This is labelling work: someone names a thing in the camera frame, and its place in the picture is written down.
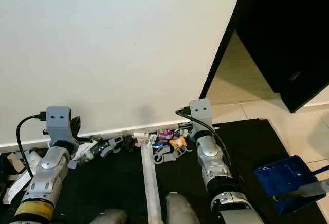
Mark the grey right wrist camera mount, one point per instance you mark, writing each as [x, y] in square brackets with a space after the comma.
[200, 112]

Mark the white paper strip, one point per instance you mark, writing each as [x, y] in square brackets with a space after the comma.
[18, 187]

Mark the small grey plastic part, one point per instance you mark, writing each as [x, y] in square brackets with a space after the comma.
[114, 143]

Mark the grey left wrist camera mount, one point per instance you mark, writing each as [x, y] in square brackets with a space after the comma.
[58, 124]

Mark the blue wrapper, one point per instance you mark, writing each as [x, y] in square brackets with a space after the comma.
[157, 144]

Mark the orange snack packet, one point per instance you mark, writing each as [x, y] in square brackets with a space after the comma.
[178, 143]

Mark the brown cardboard piece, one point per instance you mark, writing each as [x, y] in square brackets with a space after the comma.
[16, 161]

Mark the purple wrapper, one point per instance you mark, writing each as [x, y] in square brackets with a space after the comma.
[165, 133]

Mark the black door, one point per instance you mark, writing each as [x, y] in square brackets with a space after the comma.
[288, 29]

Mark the black door frame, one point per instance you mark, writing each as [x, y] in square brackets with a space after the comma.
[230, 34]

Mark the black floor mat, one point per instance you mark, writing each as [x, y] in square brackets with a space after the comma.
[118, 183]

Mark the clear plastic bottle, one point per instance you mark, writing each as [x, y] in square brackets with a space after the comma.
[182, 130]

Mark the white plastic piece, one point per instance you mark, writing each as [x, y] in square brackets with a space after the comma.
[140, 136]

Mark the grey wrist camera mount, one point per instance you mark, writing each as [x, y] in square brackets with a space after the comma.
[58, 124]
[200, 112]

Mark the grey robot left leg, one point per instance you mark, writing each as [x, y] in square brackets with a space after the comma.
[110, 218]

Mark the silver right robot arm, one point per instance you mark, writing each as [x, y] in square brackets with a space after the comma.
[208, 157]

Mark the grey robot right leg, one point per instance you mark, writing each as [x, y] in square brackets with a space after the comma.
[185, 211]

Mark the grey robot leg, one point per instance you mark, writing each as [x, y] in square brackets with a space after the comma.
[185, 211]
[110, 218]

